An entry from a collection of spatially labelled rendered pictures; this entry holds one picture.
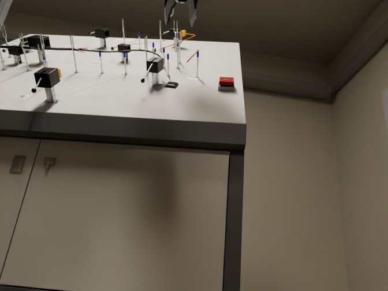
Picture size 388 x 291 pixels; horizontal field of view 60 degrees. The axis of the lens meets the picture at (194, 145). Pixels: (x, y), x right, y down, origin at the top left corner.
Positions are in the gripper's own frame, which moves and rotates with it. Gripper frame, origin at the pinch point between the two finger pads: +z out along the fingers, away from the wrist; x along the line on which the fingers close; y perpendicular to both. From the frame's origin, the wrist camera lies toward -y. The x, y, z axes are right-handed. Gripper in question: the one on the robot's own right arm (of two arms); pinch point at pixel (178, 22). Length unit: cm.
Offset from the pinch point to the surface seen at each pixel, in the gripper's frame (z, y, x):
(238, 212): 53, -24, -30
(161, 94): 24.7, -2.9, 1.9
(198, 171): 45, -21, -18
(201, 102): 25.7, -5.0, -12.4
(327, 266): 137, 178, -94
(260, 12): -69, 202, -9
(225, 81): 17.0, 5.4, -17.5
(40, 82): 26.3, -23.3, 32.5
